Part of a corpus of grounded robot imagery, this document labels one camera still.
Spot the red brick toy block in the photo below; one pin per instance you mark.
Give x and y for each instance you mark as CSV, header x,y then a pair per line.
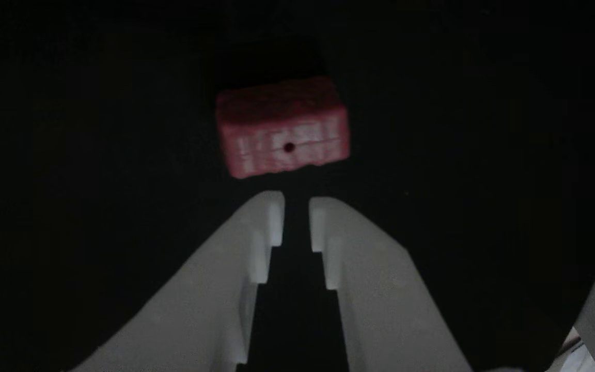
x,y
282,124

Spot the black desk mat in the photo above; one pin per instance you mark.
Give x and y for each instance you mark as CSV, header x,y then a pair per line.
x,y
70,155

